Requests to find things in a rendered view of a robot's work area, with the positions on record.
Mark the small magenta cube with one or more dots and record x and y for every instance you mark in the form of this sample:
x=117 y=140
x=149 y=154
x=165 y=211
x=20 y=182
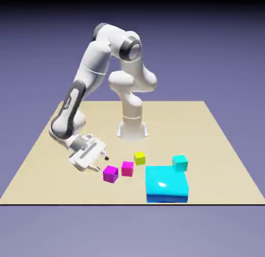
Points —
x=127 y=169

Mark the small cyan cube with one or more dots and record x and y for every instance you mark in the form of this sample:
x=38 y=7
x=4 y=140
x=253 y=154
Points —
x=180 y=163

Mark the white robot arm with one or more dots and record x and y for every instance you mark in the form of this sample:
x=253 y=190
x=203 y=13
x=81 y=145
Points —
x=97 y=54

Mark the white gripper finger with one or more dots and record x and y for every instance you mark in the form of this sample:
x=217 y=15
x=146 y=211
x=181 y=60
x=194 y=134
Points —
x=93 y=168
x=105 y=155

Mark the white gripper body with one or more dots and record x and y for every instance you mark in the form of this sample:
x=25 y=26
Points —
x=88 y=155

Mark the large cyan box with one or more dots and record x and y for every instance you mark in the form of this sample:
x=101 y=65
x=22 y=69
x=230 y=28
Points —
x=165 y=183

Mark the small yellow cube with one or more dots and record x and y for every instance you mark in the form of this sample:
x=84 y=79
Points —
x=139 y=158

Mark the small purple cube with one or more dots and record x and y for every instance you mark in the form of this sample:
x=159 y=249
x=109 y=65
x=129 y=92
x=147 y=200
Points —
x=110 y=174

